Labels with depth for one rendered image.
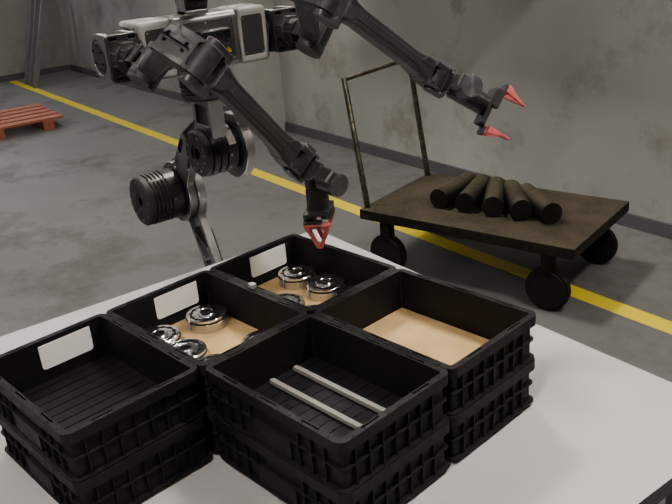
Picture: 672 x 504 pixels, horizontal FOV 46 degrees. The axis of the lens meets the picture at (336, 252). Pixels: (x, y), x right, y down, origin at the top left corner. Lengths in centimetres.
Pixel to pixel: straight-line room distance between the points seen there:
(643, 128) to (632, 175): 28
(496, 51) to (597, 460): 372
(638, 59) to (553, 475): 316
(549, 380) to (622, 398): 17
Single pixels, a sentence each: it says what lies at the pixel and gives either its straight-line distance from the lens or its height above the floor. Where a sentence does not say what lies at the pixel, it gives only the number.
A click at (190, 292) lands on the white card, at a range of 205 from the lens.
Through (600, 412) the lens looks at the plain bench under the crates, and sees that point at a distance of 186.
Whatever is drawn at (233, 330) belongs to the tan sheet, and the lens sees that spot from 196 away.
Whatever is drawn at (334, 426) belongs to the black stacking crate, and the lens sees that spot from 158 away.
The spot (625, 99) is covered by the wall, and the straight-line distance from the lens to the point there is 461.
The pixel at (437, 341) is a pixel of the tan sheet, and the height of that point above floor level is 83.
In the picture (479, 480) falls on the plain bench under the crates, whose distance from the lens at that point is 165.
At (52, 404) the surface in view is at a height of 83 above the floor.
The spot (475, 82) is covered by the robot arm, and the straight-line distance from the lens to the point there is 207.
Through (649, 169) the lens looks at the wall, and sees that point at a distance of 461.
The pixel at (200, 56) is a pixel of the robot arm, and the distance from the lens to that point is 167.
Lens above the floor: 174
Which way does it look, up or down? 23 degrees down
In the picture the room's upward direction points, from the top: 5 degrees counter-clockwise
